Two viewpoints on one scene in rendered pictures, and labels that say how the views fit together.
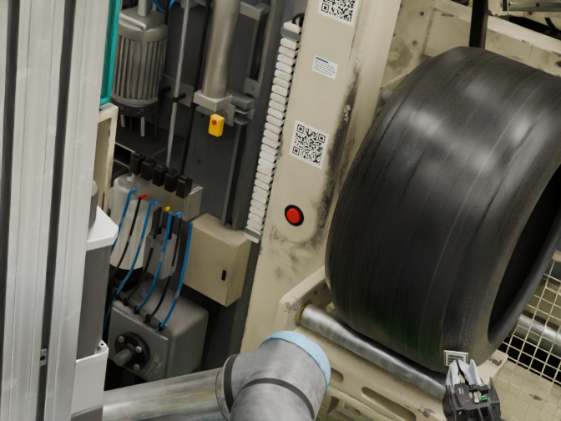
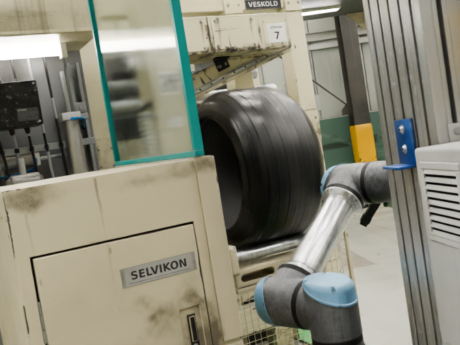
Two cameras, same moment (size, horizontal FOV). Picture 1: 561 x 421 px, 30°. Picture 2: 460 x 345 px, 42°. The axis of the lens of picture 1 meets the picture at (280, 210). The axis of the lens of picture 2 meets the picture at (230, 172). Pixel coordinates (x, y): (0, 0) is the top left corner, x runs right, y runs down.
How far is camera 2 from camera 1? 179 cm
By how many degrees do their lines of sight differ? 58
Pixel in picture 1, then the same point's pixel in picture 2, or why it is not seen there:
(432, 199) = (287, 123)
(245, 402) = (376, 169)
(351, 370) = (275, 260)
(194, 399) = (339, 210)
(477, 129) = (271, 96)
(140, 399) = (320, 233)
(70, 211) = not seen: outside the picture
